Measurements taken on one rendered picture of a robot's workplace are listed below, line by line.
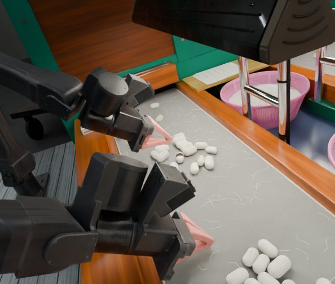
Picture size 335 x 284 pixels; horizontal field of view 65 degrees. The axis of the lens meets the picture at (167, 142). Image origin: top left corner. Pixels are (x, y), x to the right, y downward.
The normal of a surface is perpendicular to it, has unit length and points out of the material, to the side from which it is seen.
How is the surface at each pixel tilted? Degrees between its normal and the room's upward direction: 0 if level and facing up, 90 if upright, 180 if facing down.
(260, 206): 0
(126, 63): 90
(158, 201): 90
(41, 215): 44
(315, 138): 0
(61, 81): 29
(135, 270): 0
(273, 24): 58
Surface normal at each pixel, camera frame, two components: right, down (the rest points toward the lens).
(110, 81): 0.51, -0.57
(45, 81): 0.25, -0.72
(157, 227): 0.43, -0.86
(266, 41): -0.91, -0.13
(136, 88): 0.31, 0.45
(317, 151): -0.23, -0.82
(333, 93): -0.92, 0.36
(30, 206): 0.33, -0.94
